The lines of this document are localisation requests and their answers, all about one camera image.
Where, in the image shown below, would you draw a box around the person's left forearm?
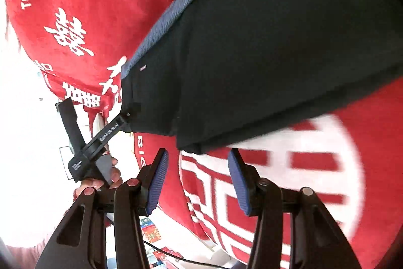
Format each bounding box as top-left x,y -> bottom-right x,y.
0,206 -> 74,269

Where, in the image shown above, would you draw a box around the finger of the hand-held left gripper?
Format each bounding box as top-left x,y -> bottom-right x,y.
94,111 -> 133,148

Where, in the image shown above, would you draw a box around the red printed blanket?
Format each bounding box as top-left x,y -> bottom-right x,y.
5,0 -> 403,269

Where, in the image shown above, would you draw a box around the red packet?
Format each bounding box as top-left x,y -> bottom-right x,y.
152,248 -> 184,269

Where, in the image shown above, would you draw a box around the person's left hand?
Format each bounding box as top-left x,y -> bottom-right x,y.
74,157 -> 124,204

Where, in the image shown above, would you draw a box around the black cable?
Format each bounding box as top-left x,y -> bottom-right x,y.
143,240 -> 229,268

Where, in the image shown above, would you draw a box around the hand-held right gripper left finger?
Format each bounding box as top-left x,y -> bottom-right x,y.
35,148 -> 169,269

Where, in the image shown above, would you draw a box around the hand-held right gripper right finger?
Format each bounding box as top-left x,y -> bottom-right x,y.
227,147 -> 362,269

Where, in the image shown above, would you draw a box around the colourful small box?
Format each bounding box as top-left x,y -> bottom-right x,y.
140,217 -> 163,243

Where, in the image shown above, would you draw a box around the black pants with patterned lining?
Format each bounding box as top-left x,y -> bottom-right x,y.
121,0 -> 403,155

